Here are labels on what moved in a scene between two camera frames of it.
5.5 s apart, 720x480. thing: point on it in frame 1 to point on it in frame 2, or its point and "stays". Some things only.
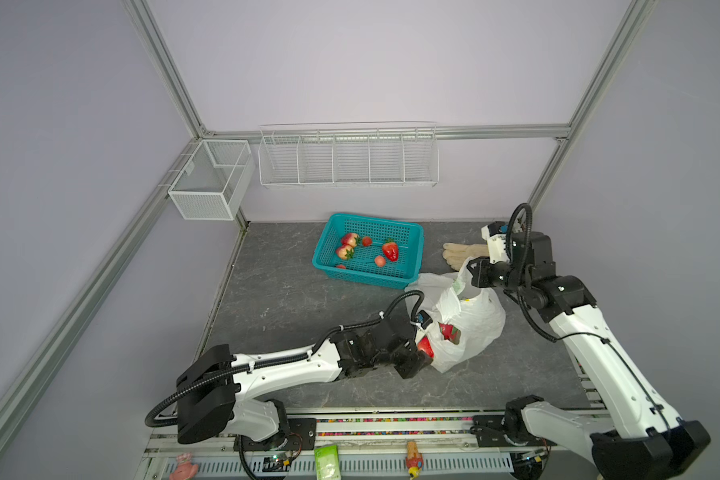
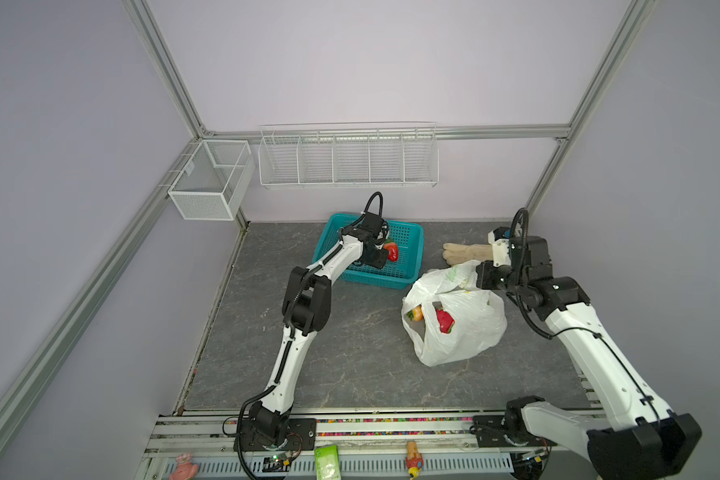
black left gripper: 414,363 to 381,262
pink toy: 186,468 stays
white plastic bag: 466,320 stays
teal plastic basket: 372,251 stays
